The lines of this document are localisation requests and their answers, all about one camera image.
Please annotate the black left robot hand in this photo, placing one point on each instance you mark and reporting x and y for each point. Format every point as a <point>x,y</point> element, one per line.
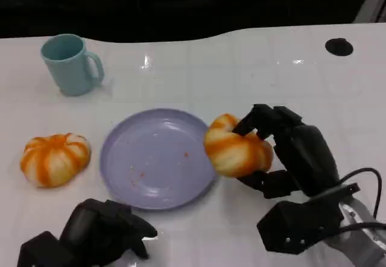
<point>96,234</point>

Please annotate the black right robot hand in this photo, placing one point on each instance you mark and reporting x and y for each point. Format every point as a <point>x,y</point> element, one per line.
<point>307,155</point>

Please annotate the orange and white bread roll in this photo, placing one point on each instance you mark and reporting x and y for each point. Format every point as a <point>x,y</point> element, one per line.
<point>54,161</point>
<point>238,154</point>

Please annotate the lilac plate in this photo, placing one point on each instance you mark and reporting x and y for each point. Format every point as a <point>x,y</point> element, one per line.
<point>156,164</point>

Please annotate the black table grommet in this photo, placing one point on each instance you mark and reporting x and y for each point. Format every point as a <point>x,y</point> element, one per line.
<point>339,47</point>

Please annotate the pale green mug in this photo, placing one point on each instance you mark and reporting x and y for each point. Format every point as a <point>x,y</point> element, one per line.
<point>70,71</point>

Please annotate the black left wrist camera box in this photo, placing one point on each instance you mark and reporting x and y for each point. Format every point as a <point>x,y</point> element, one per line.
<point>42,252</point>

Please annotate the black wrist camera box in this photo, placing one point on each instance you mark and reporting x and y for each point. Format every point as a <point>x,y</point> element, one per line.
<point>298,228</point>
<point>42,252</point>

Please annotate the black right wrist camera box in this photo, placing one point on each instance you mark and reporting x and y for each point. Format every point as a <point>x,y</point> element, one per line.
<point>298,228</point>

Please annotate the white frame post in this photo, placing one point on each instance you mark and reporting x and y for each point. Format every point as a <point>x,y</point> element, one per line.
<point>372,5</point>

